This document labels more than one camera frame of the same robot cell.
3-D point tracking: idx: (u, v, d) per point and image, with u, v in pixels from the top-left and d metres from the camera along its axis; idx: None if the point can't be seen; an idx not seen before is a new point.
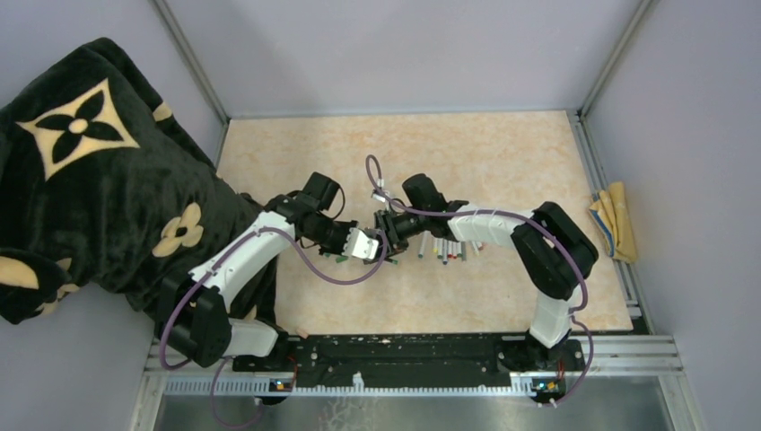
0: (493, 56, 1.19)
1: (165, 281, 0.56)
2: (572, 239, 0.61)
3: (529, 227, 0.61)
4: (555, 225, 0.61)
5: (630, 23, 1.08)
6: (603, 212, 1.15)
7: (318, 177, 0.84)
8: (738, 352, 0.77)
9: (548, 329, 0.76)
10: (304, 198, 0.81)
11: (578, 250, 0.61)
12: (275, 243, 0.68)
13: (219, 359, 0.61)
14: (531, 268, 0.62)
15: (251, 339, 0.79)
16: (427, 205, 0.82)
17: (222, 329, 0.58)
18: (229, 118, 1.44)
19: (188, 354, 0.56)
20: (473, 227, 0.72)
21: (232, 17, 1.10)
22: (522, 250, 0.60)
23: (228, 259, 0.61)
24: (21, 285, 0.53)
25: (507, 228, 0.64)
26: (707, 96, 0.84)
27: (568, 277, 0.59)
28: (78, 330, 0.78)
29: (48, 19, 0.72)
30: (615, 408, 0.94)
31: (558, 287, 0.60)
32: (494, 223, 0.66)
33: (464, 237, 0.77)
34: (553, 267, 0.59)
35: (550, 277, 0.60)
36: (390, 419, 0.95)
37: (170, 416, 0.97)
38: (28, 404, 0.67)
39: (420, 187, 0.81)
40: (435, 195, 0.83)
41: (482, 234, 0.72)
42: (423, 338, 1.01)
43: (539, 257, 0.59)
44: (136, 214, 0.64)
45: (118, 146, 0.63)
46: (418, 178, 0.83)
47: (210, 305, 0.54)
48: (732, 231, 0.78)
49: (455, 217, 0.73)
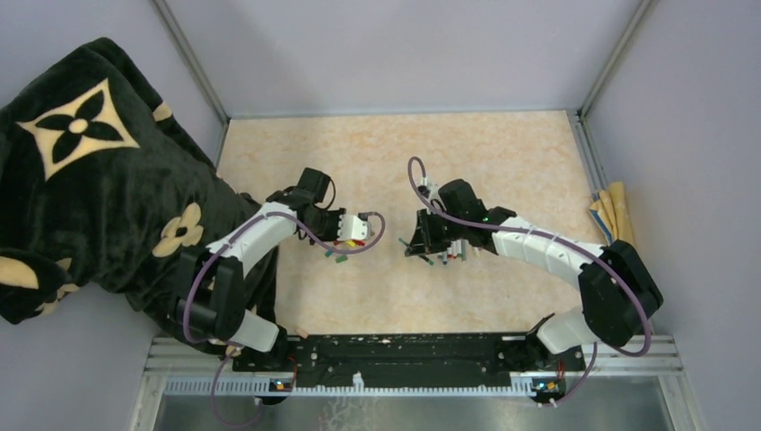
0: (494, 56, 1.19)
1: (183, 254, 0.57)
2: (640, 281, 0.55)
3: (597, 267, 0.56)
4: (625, 267, 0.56)
5: (629, 23, 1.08)
6: (603, 212, 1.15)
7: (310, 171, 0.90)
8: (738, 352, 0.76)
9: (561, 336, 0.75)
10: (301, 191, 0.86)
11: (644, 295, 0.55)
12: (283, 229, 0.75)
13: (231, 338, 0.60)
14: (592, 311, 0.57)
15: (255, 330, 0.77)
16: (465, 211, 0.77)
17: (239, 303, 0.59)
18: (229, 118, 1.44)
19: (205, 327, 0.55)
20: (522, 248, 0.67)
21: (232, 17, 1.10)
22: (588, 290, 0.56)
23: (242, 236, 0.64)
24: (21, 285, 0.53)
25: (571, 263, 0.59)
26: (707, 96, 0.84)
27: (634, 322, 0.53)
28: (78, 330, 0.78)
29: (48, 19, 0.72)
30: (614, 408, 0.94)
31: (619, 332, 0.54)
32: (553, 251, 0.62)
33: (506, 252, 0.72)
34: (619, 312, 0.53)
35: (615, 324, 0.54)
36: (391, 419, 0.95)
37: (171, 415, 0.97)
38: (28, 404, 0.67)
39: (458, 192, 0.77)
40: (473, 201, 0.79)
41: (533, 257, 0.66)
42: (423, 338, 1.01)
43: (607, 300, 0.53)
44: (136, 214, 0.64)
45: (118, 147, 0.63)
46: (455, 182, 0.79)
47: (230, 270, 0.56)
48: (733, 231, 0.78)
49: (501, 232, 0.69)
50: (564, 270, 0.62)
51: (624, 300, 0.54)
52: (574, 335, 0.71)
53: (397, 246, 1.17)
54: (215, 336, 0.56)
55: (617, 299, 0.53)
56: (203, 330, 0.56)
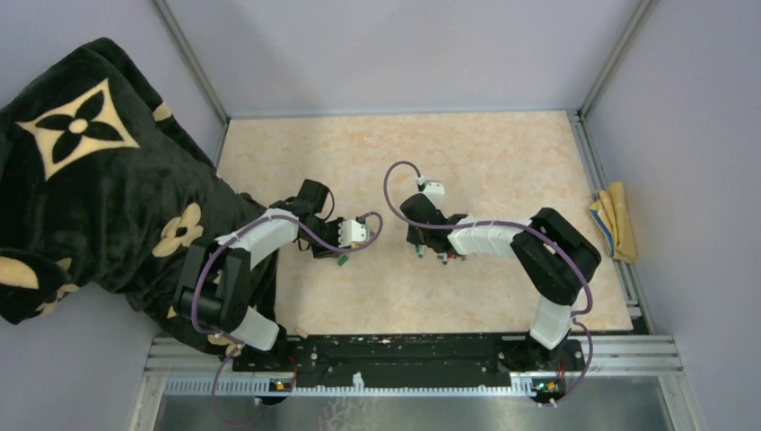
0: (494, 56, 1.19)
1: (192, 246, 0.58)
2: (572, 242, 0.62)
3: (526, 233, 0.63)
4: (555, 231, 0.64)
5: (629, 23, 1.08)
6: (603, 212, 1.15)
7: (310, 183, 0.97)
8: (739, 352, 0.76)
9: (549, 329, 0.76)
10: (301, 201, 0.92)
11: (578, 253, 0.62)
12: (287, 232, 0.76)
13: (233, 331, 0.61)
14: (535, 276, 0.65)
15: (254, 327, 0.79)
16: (426, 220, 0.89)
17: (243, 294, 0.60)
18: (229, 118, 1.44)
19: (209, 316, 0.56)
20: (472, 239, 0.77)
21: (232, 17, 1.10)
22: (523, 257, 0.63)
23: (249, 232, 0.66)
24: (21, 285, 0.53)
25: (507, 237, 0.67)
26: (708, 95, 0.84)
27: (570, 280, 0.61)
28: (78, 330, 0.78)
29: (48, 19, 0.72)
30: (614, 408, 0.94)
31: (563, 292, 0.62)
32: (492, 233, 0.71)
33: (465, 250, 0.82)
34: (555, 273, 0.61)
35: (555, 285, 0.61)
36: (391, 419, 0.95)
37: (171, 415, 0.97)
38: (28, 403, 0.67)
39: (415, 206, 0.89)
40: (432, 210, 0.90)
41: (483, 245, 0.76)
42: (424, 338, 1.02)
43: (540, 264, 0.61)
44: (136, 213, 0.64)
45: (118, 146, 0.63)
46: (415, 197, 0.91)
47: (239, 260, 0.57)
48: (733, 230, 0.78)
49: (455, 232, 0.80)
50: (506, 247, 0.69)
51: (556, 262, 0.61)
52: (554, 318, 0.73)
53: (397, 245, 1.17)
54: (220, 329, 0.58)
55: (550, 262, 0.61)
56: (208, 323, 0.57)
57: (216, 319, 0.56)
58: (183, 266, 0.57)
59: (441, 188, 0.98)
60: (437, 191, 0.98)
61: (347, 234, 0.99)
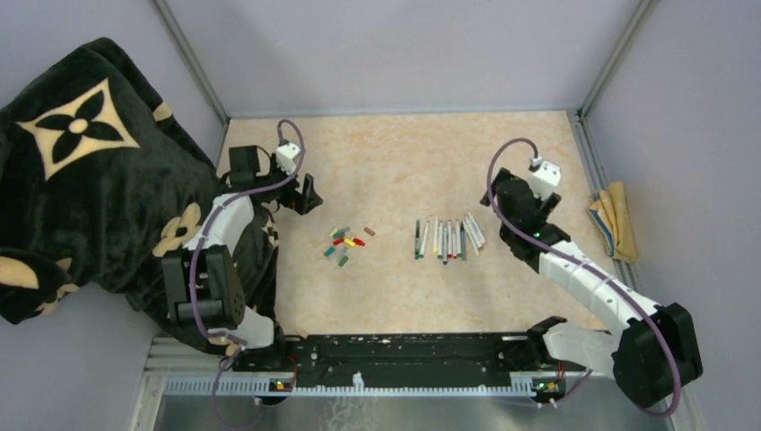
0: (494, 55, 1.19)
1: (166, 260, 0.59)
2: (684, 352, 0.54)
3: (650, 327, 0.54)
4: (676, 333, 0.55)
5: (630, 23, 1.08)
6: (603, 212, 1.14)
7: (236, 151, 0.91)
8: (739, 352, 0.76)
9: (568, 350, 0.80)
10: (238, 174, 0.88)
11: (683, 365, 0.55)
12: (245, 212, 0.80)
13: (242, 316, 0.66)
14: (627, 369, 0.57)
15: (255, 325, 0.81)
16: (519, 217, 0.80)
17: (236, 284, 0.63)
18: (229, 118, 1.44)
19: (218, 320, 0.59)
20: (569, 278, 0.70)
21: (232, 17, 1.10)
22: (630, 346, 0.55)
23: (213, 227, 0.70)
24: (21, 285, 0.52)
25: (619, 314, 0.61)
26: (708, 95, 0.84)
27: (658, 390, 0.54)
28: (77, 330, 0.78)
29: (49, 19, 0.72)
30: (615, 409, 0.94)
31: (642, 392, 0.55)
32: (603, 294, 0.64)
33: (548, 275, 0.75)
34: (651, 375, 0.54)
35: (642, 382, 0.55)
36: (390, 419, 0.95)
37: (170, 415, 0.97)
38: (27, 404, 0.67)
39: (517, 197, 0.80)
40: (531, 210, 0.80)
41: (578, 290, 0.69)
42: (424, 338, 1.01)
43: (643, 360, 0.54)
44: (136, 214, 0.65)
45: (118, 147, 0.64)
46: (518, 187, 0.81)
47: (219, 256, 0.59)
48: (734, 230, 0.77)
49: (552, 255, 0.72)
50: (609, 316, 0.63)
51: (663, 365, 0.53)
52: (586, 359, 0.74)
53: (397, 245, 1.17)
54: (229, 324, 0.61)
55: (657, 362, 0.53)
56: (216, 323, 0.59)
57: (223, 316, 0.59)
58: (166, 284, 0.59)
59: (557, 177, 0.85)
60: (551, 179, 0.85)
61: (287, 163, 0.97)
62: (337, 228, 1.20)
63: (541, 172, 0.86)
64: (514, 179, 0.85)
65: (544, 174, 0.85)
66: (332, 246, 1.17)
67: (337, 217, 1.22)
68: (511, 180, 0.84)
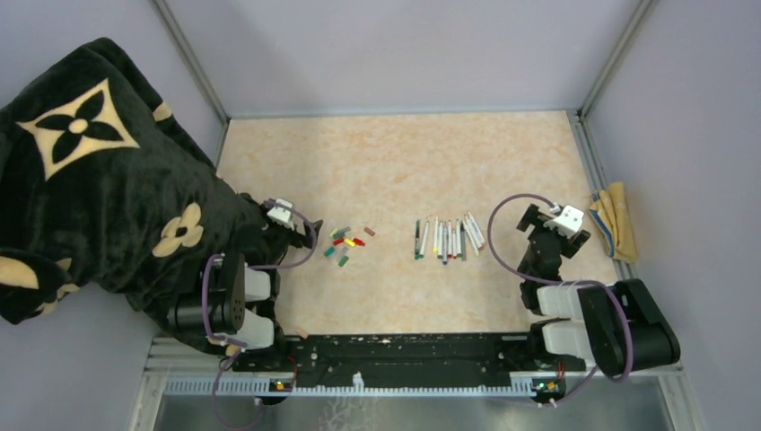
0: (494, 55, 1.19)
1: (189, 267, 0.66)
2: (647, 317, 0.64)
3: (599, 287, 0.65)
4: (634, 302, 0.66)
5: (629, 24, 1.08)
6: (603, 212, 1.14)
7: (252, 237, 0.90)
8: (739, 353, 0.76)
9: (560, 342, 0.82)
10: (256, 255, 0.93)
11: (652, 335, 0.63)
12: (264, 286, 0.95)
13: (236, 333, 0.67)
14: (593, 336, 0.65)
15: (254, 330, 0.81)
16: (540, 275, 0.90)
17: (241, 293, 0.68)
18: (229, 118, 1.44)
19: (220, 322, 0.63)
20: (555, 295, 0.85)
21: (233, 17, 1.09)
22: (585, 307, 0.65)
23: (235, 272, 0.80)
24: (20, 285, 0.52)
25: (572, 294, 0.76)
26: (708, 95, 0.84)
27: (625, 351, 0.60)
28: (78, 330, 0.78)
29: (48, 20, 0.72)
30: (614, 408, 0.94)
31: (611, 360, 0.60)
32: (572, 295, 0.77)
33: (549, 311, 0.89)
34: (613, 333, 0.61)
35: (607, 346, 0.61)
36: (390, 419, 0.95)
37: (170, 415, 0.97)
38: (28, 403, 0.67)
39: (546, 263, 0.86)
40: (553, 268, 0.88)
41: (561, 303, 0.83)
42: (424, 338, 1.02)
43: (599, 317, 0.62)
44: (136, 214, 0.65)
45: (118, 146, 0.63)
46: (549, 249, 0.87)
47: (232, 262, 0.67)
48: (734, 231, 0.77)
49: (545, 288, 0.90)
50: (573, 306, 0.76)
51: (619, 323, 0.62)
52: (576, 347, 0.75)
53: (397, 245, 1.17)
54: (228, 328, 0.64)
55: (613, 319, 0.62)
56: (217, 327, 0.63)
57: (223, 321, 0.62)
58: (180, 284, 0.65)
59: (578, 223, 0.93)
60: (570, 224, 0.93)
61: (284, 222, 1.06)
62: (337, 228, 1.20)
63: (564, 219, 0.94)
64: (553, 236, 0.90)
65: (564, 220, 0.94)
66: (332, 246, 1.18)
67: (337, 218, 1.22)
68: (542, 238, 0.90)
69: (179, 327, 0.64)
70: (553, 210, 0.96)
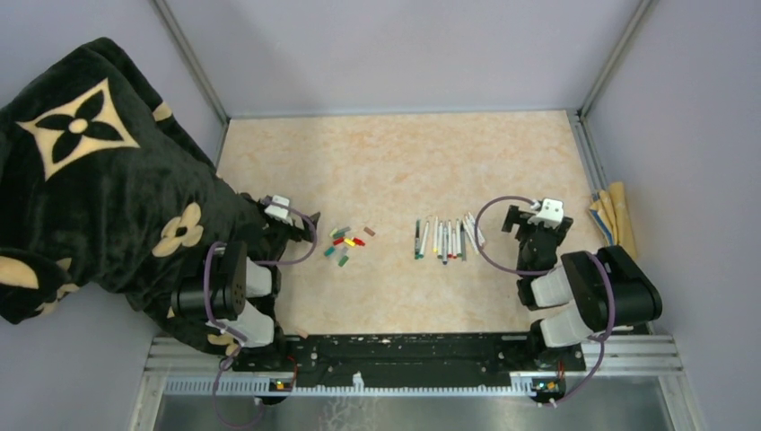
0: (494, 55, 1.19)
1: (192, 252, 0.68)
2: (627, 272, 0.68)
3: (581, 253, 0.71)
4: (616, 265, 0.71)
5: (630, 23, 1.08)
6: (603, 212, 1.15)
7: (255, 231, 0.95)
8: (739, 353, 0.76)
9: (557, 331, 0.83)
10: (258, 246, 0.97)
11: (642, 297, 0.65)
12: (266, 281, 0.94)
13: (234, 318, 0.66)
14: (580, 295, 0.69)
15: (255, 323, 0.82)
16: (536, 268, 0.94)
17: (242, 278, 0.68)
18: (229, 118, 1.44)
19: (221, 306, 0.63)
20: (546, 284, 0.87)
21: (233, 17, 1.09)
22: (570, 270, 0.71)
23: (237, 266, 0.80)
24: (20, 285, 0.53)
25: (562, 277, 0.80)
26: (709, 96, 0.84)
27: (608, 306, 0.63)
28: (77, 330, 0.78)
29: (48, 20, 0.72)
30: (614, 408, 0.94)
31: (595, 315, 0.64)
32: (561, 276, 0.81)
33: (543, 302, 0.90)
34: (593, 287, 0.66)
35: (590, 302, 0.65)
36: (390, 419, 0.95)
37: (170, 416, 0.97)
38: (28, 403, 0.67)
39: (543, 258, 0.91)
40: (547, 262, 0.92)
41: (553, 289, 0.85)
42: (424, 338, 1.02)
43: (581, 275, 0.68)
44: (136, 214, 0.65)
45: (118, 146, 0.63)
46: (543, 244, 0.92)
47: (235, 248, 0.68)
48: (734, 231, 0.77)
49: (536, 281, 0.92)
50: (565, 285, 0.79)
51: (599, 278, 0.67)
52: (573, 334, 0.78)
53: (397, 244, 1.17)
54: (229, 312, 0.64)
55: (593, 275, 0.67)
56: (218, 312, 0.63)
57: (223, 305, 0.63)
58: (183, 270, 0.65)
59: (559, 212, 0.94)
60: (554, 215, 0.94)
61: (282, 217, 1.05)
62: (337, 228, 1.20)
63: (545, 212, 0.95)
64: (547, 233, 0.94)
65: (545, 213, 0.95)
66: (332, 246, 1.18)
67: (337, 217, 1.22)
68: (535, 236, 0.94)
69: (180, 312, 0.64)
70: (533, 206, 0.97)
